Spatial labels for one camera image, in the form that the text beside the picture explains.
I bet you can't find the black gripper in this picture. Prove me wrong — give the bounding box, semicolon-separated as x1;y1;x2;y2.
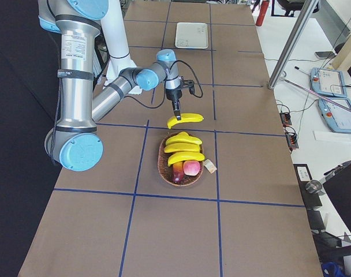
165;89;182;121

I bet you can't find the yellow banana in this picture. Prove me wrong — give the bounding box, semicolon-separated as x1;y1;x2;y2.
165;132;203;145
163;143;200;153
167;151;205;167
167;113;204;129

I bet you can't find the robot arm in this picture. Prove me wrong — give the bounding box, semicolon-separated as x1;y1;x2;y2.
38;1;182;171

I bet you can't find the brown wicker basket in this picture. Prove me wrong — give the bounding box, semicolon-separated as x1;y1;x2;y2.
158;131;206;187

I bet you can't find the red pink apple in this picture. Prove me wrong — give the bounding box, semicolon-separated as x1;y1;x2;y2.
183;160;200;176

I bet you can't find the white paper price tag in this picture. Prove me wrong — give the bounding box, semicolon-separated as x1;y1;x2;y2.
203;159;217;174

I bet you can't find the cream bear tray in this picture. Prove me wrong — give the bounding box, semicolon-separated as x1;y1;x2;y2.
175;23;208;49

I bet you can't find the silver rod on stand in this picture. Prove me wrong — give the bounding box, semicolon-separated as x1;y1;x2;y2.
281;78;351;113

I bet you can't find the black marker pen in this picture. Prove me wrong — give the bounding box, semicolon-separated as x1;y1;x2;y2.
294;66;310;75

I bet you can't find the red fire extinguisher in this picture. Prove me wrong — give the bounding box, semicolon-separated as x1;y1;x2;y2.
255;0;270;27

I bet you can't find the upper blue teach pendant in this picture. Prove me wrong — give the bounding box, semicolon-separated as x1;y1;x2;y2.
310;68;348;98

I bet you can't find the blue teach pendant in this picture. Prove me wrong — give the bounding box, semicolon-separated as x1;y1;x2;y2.
318;98;351;134
310;68;348;98

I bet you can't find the lower blue teach pendant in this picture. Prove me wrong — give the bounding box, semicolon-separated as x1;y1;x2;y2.
318;98;351;134

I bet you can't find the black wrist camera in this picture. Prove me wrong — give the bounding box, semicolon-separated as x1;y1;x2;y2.
181;80;195;95

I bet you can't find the black camera cable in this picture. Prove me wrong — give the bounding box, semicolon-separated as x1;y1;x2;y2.
124;59;204;109

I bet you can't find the aluminium frame post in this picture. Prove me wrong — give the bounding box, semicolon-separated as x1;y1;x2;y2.
268;0;319;89

